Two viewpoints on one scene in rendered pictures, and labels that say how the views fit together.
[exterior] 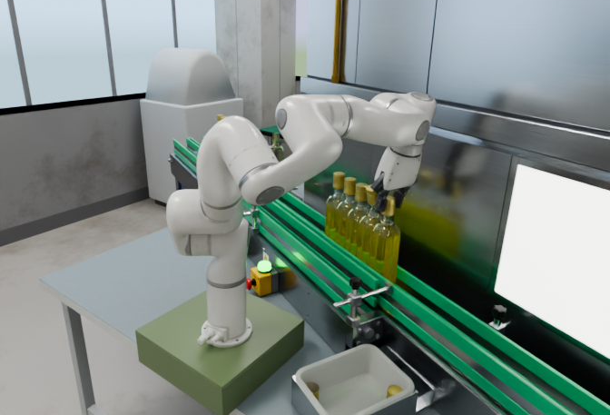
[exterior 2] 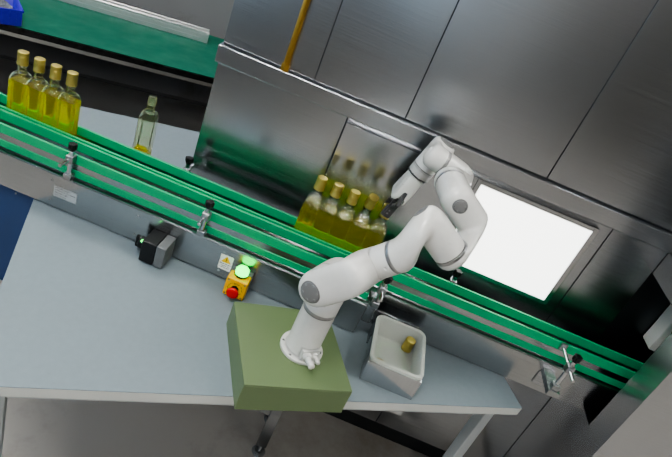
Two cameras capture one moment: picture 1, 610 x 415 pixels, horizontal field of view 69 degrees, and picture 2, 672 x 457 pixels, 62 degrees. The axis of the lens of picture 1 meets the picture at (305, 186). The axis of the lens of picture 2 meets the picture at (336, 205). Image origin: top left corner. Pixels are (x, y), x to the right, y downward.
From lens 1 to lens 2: 138 cm
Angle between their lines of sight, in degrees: 55
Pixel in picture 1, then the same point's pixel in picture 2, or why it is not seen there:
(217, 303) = (322, 332)
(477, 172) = not seen: hidden behind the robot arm
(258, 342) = (328, 347)
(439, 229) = (401, 218)
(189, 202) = (371, 271)
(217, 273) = (333, 310)
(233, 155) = (448, 242)
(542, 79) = (506, 135)
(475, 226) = not seen: hidden behind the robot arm
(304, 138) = (480, 222)
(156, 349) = (274, 390)
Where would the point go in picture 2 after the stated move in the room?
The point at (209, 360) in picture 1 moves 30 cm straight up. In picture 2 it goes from (322, 378) to (363, 296)
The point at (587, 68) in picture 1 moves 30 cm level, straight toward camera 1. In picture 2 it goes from (534, 138) to (596, 190)
